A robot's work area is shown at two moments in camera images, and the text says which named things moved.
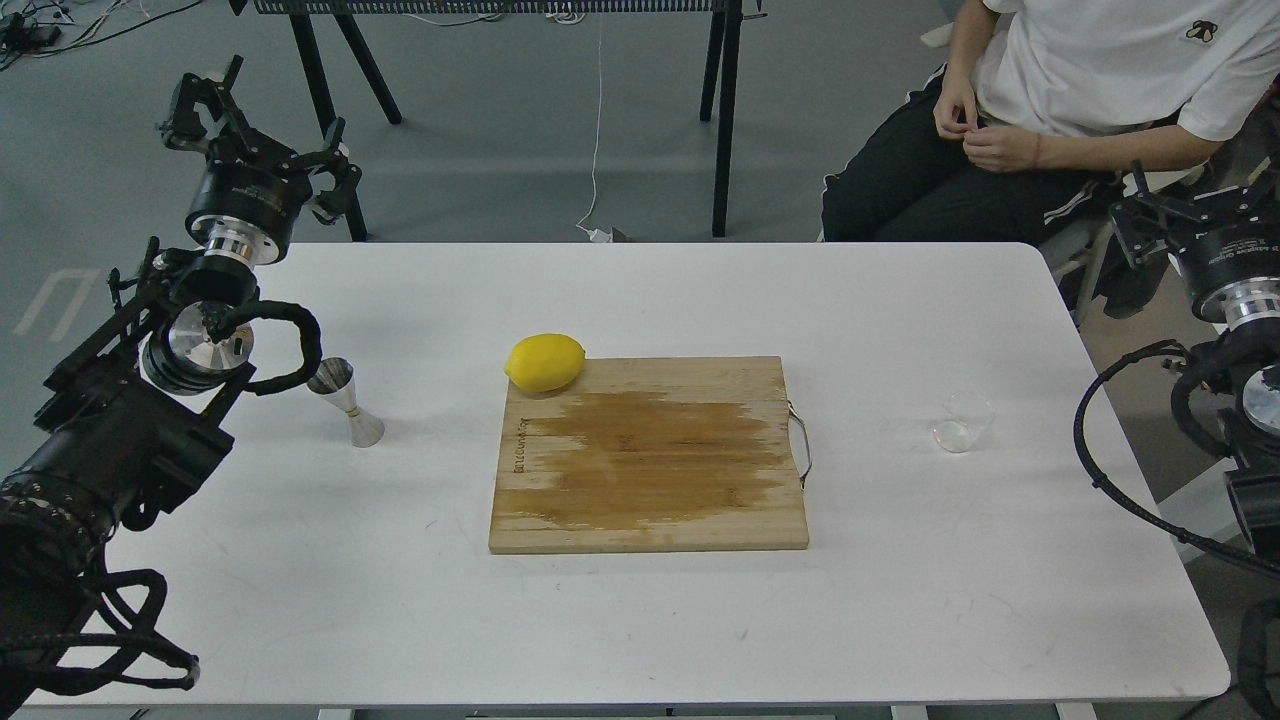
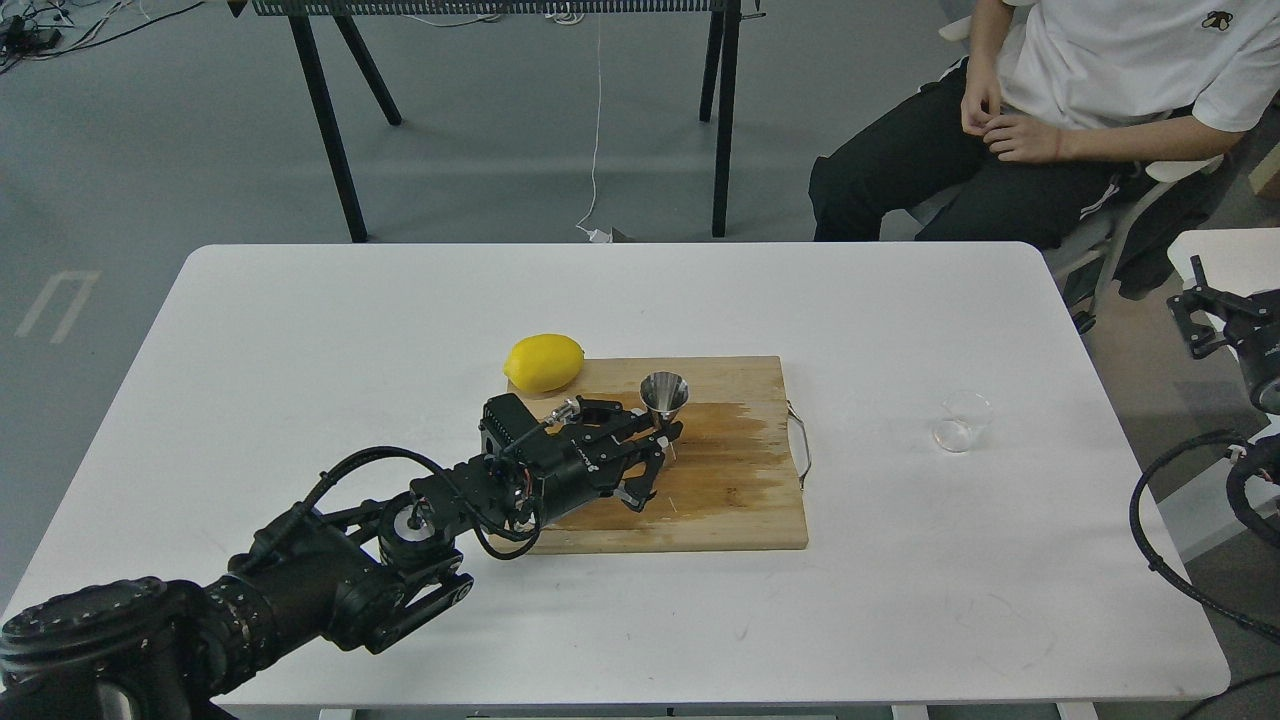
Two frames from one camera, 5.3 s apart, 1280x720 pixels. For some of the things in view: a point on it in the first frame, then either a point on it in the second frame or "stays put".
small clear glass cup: (966, 416) stays put
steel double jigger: (335, 381) -> (664, 393)
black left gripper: (246, 202) -> (570, 460)
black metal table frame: (723, 48) stays put
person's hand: (955, 113) -> (982, 99)
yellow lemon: (545, 362) stays put
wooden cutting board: (640, 454) stays put
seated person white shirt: (1020, 136) stays put
